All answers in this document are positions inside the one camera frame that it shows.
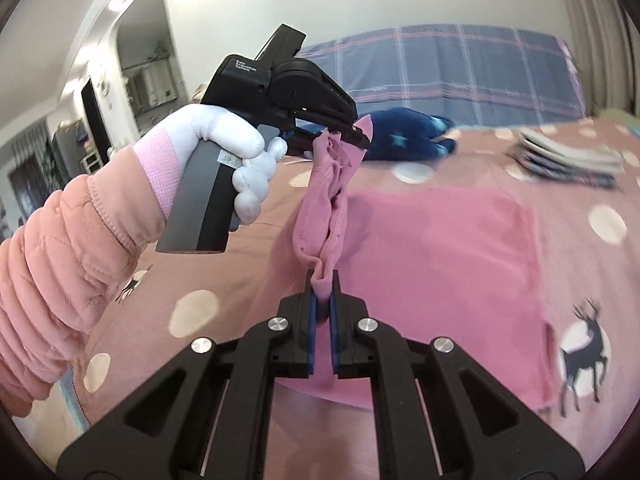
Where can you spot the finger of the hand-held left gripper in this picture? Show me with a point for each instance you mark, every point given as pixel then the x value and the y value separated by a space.
pixel 357 132
pixel 300 145

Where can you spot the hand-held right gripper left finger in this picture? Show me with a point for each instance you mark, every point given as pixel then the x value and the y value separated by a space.
pixel 312 335

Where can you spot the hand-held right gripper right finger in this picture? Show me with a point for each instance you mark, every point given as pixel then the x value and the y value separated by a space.
pixel 334 335

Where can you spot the pink garment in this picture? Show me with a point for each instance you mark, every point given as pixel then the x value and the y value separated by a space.
pixel 450 270

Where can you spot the person's left hand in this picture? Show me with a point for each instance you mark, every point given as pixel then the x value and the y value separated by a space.
pixel 225 127

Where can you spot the dark blue star plush toy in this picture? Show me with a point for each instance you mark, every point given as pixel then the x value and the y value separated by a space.
pixel 405 135

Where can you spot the pink polka dot bed sheet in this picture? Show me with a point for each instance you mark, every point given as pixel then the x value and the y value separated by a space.
pixel 225 270

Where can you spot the blue plaid pillow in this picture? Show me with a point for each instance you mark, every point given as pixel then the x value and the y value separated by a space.
pixel 450 70

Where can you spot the potted plant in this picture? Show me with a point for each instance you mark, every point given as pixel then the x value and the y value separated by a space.
pixel 161 51

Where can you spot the white glass door cabinet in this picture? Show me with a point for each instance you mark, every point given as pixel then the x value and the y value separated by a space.
pixel 150 87

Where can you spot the ceiling light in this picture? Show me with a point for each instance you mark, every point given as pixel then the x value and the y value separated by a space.
pixel 117 2

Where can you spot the black door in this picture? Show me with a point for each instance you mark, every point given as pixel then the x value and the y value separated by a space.
pixel 93 115

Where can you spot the white shelf rack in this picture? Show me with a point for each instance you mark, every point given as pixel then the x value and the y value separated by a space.
pixel 91 162

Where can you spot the dark grey cabinet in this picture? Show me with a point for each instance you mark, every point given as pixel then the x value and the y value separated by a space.
pixel 70 152

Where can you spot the green bed cover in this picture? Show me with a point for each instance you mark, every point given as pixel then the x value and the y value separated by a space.
pixel 617 112

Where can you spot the beige curtain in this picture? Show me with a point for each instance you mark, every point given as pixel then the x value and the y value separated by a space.
pixel 600 35

